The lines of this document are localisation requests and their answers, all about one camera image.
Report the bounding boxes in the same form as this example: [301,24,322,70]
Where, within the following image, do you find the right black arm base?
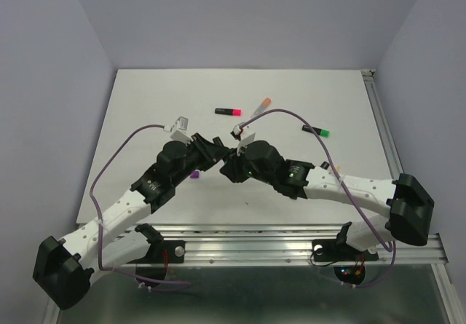
[309,222,379,287]

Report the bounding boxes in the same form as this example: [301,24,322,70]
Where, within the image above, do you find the purple pen cap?
[190,170,200,179]

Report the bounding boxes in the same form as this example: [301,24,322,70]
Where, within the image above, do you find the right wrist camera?
[230,123,256,156]

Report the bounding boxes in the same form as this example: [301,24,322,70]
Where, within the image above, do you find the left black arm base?
[127,224,188,292]

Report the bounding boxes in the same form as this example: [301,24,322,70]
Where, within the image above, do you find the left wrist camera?
[170,116,192,144]

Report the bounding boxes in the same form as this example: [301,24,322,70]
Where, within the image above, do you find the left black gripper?
[172,133,229,186]

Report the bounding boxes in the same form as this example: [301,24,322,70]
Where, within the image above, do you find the aluminium rail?
[151,224,448,267]
[361,69,403,178]

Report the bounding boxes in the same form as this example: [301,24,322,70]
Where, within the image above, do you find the blue black highlighter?
[213,137,223,146]

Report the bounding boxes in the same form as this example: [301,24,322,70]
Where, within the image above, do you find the green black highlighter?
[301,125,330,138]

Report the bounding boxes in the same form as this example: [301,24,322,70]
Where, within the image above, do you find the aluminium front rail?
[151,224,448,267]

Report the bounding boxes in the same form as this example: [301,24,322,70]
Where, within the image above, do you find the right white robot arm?
[220,141,435,258]

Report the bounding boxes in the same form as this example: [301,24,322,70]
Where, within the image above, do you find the peach cap translucent highlighter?
[250,98,272,119]

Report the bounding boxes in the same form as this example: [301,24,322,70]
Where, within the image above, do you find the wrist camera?
[230,123,256,156]
[170,116,192,144]

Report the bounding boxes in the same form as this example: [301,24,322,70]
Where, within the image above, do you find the aluminium right rail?
[361,69,403,178]

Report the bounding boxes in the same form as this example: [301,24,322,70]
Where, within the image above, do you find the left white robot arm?
[33,134,230,309]

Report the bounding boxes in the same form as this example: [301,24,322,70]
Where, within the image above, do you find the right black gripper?
[219,142,275,186]

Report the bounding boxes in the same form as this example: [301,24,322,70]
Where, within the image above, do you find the pink black highlighter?
[214,108,242,116]

